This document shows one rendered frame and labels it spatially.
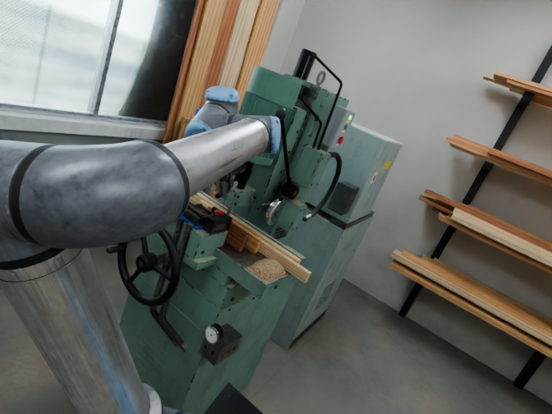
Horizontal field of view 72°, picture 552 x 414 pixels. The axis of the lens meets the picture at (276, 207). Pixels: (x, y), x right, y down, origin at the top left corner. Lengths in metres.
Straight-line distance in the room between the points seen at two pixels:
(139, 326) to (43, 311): 1.16
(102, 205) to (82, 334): 0.25
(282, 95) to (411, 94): 2.35
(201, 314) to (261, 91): 0.80
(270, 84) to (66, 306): 0.95
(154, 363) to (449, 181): 2.67
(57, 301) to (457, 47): 3.38
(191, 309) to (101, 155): 1.09
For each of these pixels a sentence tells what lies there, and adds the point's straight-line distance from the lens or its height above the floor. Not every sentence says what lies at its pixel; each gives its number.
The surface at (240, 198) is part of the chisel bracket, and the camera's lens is 1.44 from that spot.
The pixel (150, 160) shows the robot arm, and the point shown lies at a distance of 0.46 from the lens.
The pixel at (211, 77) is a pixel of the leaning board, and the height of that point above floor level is 1.31.
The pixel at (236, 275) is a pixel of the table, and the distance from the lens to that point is 1.30.
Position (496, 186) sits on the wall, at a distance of 3.48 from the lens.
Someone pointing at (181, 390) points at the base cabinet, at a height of 0.30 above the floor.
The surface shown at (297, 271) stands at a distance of 1.35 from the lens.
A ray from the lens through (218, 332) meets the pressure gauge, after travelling 1.33.
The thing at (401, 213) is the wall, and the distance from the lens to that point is 3.56.
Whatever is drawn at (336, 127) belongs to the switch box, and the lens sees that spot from 1.56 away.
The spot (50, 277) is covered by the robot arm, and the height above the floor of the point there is 1.18.
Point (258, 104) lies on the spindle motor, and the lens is 1.32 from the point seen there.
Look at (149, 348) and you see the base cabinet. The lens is 1.71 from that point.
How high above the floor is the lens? 1.49
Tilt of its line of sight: 18 degrees down
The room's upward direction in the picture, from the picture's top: 22 degrees clockwise
